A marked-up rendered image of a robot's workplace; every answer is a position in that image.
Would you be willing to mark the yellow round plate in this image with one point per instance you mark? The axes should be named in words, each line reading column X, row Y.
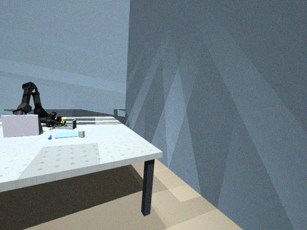
column 63, row 122

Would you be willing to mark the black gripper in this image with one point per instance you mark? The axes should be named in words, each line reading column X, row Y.
column 53, row 122

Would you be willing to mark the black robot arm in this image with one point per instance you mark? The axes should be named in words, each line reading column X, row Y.
column 25, row 107

